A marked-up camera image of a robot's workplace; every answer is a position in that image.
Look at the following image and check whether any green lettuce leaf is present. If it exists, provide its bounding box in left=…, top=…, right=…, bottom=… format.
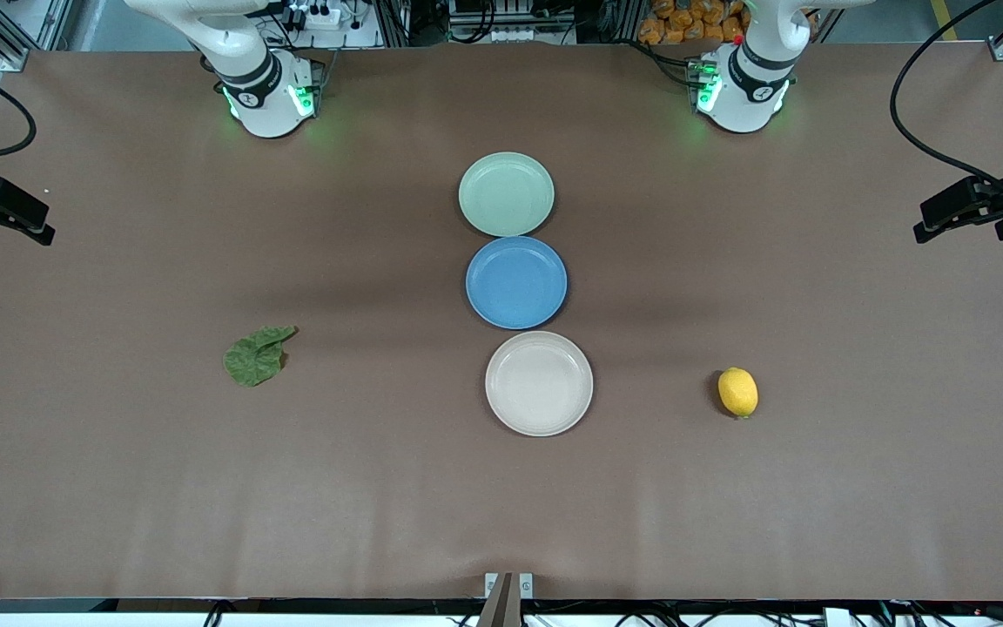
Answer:
left=223, top=325, right=299, bottom=388

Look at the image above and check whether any yellow lemon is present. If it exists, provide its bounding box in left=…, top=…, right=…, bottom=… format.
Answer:
left=717, top=367, right=759, bottom=420

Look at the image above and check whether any bag of oranges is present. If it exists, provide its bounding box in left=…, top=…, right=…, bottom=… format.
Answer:
left=638, top=0, right=751, bottom=47

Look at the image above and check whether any white power strip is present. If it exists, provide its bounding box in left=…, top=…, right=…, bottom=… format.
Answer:
left=279, top=0, right=347, bottom=32

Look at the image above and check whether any blue plate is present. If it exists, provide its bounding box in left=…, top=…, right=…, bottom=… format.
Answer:
left=465, top=235, right=569, bottom=331

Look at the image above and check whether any light green plate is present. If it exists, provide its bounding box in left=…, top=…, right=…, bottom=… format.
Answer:
left=458, top=152, right=555, bottom=238

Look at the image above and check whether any white plate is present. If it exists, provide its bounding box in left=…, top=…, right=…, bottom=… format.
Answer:
left=484, top=330, right=595, bottom=437

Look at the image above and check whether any black cable bundle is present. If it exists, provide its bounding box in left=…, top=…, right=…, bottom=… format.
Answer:
left=619, top=35, right=704, bottom=90

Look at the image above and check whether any aluminium camera mount post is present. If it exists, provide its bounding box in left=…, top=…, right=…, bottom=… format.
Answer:
left=477, top=571, right=535, bottom=627

